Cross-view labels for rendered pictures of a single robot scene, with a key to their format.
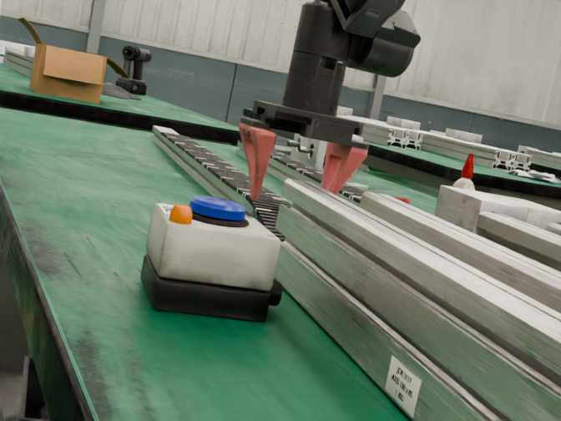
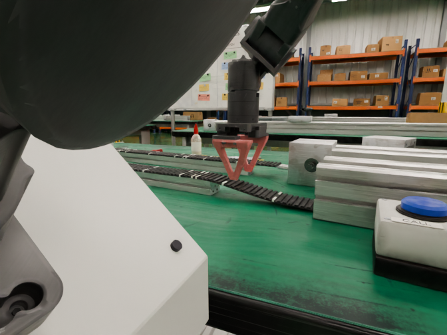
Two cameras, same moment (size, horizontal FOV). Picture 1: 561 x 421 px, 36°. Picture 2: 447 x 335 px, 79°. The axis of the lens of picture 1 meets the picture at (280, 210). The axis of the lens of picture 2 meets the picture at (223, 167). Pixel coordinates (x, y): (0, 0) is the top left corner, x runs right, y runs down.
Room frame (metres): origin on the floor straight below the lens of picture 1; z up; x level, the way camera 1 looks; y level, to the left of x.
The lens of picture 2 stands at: (0.57, 0.37, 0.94)
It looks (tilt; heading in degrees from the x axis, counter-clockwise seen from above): 12 degrees down; 314
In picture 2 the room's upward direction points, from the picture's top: straight up
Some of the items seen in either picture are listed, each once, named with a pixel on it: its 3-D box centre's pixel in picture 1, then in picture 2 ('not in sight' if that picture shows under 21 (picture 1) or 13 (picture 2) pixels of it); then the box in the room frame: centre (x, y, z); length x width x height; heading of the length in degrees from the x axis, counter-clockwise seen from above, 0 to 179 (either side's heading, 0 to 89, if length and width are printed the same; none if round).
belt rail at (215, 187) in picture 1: (197, 163); (68, 164); (1.41, 0.15, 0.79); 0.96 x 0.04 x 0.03; 17
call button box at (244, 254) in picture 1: (219, 260); (417, 235); (0.61, 0.04, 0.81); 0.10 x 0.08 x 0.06; 107
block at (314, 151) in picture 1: (325, 153); not in sight; (1.79, -0.07, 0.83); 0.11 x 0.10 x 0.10; 107
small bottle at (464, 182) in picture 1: (462, 190); (195, 139); (1.35, -0.27, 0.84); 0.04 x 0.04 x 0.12
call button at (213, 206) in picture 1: (216, 214); (423, 209); (0.61, 0.04, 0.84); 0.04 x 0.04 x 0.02
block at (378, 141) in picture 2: not in sight; (385, 155); (0.76, -0.43, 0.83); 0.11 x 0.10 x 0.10; 85
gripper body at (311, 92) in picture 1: (312, 93); (243, 112); (0.90, -0.01, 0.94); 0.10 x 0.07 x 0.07; 110
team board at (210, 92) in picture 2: not in sight; (217, 108); (3.19, -2.19, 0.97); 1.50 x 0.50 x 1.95; 23
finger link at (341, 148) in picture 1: (320, 165); (247, 149); (0.91, -0.03, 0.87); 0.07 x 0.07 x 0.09; 20
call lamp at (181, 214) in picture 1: (181, 212); not in sight; (0.57, 0.06, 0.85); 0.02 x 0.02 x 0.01
